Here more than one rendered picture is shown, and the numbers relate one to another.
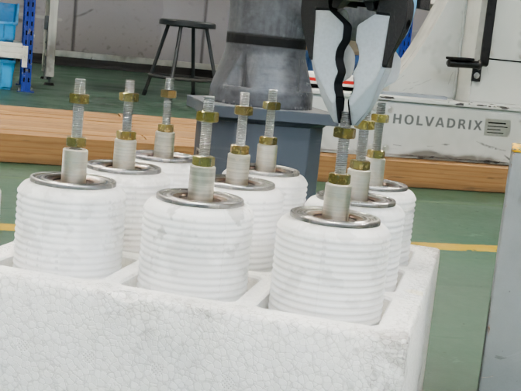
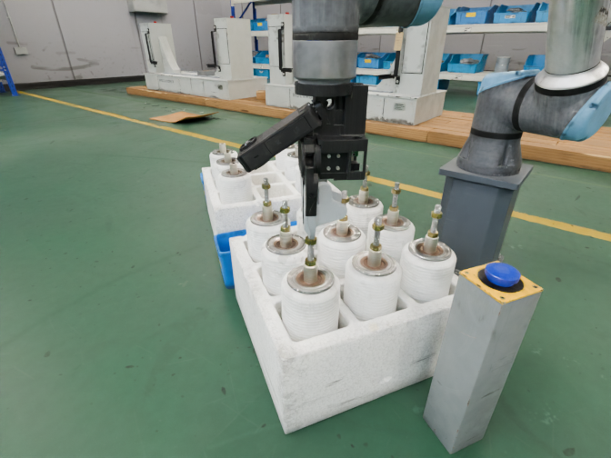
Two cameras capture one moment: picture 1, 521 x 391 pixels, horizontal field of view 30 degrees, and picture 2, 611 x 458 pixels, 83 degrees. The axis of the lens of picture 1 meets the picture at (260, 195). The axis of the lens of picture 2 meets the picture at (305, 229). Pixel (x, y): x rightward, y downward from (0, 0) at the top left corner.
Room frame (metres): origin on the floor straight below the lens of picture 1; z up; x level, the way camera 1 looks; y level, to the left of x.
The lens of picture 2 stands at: (0.53, -0.43, 0.58)
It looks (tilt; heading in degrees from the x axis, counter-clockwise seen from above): 28 degrees down; 55
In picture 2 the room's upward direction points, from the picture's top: straight up
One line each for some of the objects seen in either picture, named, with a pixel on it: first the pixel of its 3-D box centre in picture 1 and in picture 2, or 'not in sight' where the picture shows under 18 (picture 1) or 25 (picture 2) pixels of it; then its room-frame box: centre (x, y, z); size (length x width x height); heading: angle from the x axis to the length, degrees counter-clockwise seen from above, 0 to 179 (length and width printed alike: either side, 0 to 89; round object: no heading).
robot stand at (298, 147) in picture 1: (250, 205); (473, 218); (1.42, 0.01, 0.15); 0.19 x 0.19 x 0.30; 15
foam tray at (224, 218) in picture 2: not in sight; (266, 203); (1.06, 0.56, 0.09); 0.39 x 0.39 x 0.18; 74
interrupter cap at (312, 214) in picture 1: (335, 218); (310, 279); (0.80, -0.06, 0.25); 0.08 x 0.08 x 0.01
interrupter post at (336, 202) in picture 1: (336, 202); (310, 272); (0.80, -0.06, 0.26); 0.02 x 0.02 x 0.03
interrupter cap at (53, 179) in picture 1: (73, 181); (267, 218); (0.85, 0.17, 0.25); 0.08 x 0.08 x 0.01
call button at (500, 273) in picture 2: not in sight; (501, 276); (0.95, -0.27, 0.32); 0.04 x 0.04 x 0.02
